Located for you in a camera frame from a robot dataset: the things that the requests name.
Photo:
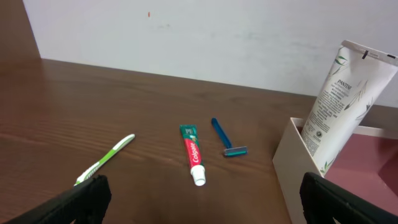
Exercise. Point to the white Pantene tube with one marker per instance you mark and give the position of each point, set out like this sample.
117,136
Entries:
357,77

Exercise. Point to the green white toothbrush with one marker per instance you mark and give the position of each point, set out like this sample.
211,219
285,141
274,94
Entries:
95,167

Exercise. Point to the blue disposable razor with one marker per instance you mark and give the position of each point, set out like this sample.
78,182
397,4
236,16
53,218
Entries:
229,150

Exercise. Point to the Colgate toothpaste tube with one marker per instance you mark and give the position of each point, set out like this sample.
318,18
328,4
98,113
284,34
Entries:
192,147

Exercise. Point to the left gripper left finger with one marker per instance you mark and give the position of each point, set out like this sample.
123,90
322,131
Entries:
85,203

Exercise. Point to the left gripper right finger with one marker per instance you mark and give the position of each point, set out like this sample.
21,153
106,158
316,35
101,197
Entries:
327,203

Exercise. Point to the white box pink interior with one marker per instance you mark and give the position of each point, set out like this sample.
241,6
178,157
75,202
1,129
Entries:
366,167

